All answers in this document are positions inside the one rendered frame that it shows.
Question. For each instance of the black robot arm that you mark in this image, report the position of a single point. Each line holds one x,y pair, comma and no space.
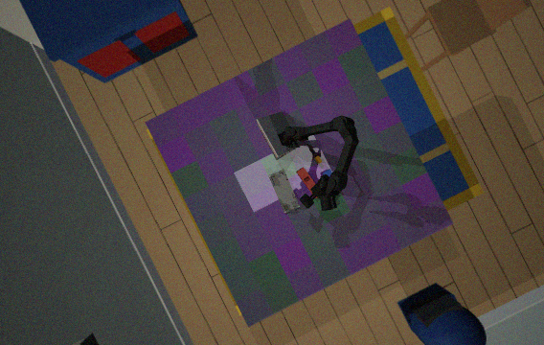
339,178

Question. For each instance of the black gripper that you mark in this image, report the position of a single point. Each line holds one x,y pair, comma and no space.
308,200

